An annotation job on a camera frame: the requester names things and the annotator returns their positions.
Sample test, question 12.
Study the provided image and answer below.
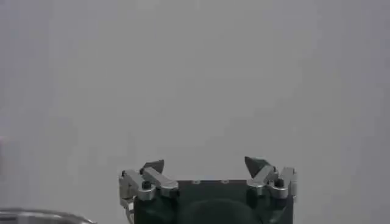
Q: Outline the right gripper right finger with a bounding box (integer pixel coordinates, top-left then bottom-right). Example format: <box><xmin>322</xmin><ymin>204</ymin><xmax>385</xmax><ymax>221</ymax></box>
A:
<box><xmin>243</xmin><ymin>156</ymin><xmax>298</xmax><ymax>200</ymax></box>

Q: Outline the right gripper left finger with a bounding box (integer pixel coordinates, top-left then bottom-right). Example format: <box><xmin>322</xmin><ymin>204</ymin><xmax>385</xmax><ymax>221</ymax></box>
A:
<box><xmin>118</xmin><ymin>159</ymin><xmax>179</xmax><ymax>202</ymax></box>

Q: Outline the perforated steel steamer basket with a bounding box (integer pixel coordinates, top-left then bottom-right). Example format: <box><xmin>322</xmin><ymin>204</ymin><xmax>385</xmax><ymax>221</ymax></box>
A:
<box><xmin>0</xmin><ymin>208</ymin><xmax>99</xmax><ymax>224</ymax></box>

